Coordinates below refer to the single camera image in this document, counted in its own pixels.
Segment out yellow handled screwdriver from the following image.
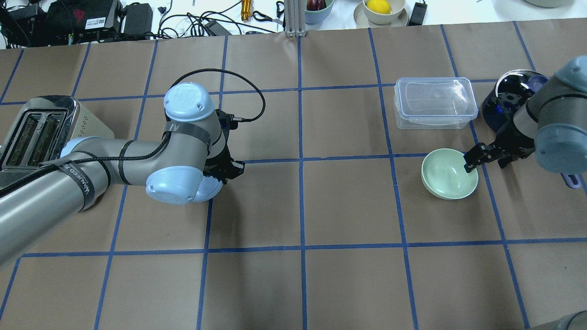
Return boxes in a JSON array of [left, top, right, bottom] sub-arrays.
[[241, 0, 252, 22]]

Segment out clear plastic food container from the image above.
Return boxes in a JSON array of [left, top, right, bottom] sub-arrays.
[[394, 77, 479, 130]]

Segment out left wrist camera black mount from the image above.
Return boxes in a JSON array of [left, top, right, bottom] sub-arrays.
[[216, 109, 238, 140]]

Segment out dark blue saucepan with lid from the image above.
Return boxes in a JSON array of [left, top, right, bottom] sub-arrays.
[[482, 70, 587, 189]]

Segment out aluminium frame post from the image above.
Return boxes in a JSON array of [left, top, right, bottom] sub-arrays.
[[284, 0, 306, 38]]

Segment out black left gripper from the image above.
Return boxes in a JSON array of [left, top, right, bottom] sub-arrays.
[[203, 131, 245, 185]]

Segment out blue bowl with fruit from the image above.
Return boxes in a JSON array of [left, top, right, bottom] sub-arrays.
[[305, 0, 334, 25]]

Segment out green bowl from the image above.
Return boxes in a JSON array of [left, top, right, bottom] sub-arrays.
[[420, 148, 479, 200]]

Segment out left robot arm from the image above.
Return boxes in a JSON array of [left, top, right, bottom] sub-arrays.
[[0, 82, 244, 267]]

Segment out black power adapter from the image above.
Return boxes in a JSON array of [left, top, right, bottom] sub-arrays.
[[407, 0, 427, 26]]

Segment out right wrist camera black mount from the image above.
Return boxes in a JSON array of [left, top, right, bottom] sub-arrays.
[[496, 93, 530, 121]]

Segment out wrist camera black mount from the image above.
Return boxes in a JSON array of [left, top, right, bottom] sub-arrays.
[[496, 93, 530, 121], [216, 109, 238, 140]]

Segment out black power brick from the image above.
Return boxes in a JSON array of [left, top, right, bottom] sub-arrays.
[[122, 2, 153, 40]]

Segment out black computer box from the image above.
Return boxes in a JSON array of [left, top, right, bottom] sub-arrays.
[[41, 0, 123, 45]]

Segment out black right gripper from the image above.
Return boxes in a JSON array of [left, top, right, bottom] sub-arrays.
[[463, 122, 536, 173]]

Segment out beige bowl with lemon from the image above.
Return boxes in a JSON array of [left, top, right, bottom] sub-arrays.
[[354, 0, 408, 28]]

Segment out cream chrome toaster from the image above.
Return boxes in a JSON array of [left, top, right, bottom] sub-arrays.
[[1, 95, 115, 172]]

